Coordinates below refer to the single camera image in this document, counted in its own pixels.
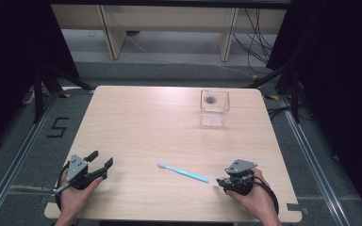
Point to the person's left hand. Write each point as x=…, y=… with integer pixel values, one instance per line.
x=74, y=199

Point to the aluminium floor rail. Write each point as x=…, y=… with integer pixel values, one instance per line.
x=15, y=160
x=311, y=157

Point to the yellow black tape piece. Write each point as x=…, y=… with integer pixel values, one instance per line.
x=271, y=97
x=64, y=95
x=255, y=77

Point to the black curtain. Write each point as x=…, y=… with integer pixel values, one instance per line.
x=342, y=78
x=6, y=62

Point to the beige wooden desk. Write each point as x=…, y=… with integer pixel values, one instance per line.
x=169, y=19

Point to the person's right hand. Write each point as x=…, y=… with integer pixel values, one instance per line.
x=259, y=199

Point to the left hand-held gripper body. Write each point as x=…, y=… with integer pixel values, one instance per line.
x=76, y=167

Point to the black metal stand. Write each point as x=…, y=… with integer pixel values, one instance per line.
x=38, y=94
x=295, y=94

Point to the clear plastic square cup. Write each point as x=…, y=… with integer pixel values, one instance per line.
x=215, y=109

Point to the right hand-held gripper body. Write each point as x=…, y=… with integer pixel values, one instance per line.
x=240, y=166

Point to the small dark object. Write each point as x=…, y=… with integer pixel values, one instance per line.
x=210, y=100

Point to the blue toothbrush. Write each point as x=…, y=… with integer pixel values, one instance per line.
x=184, y=172

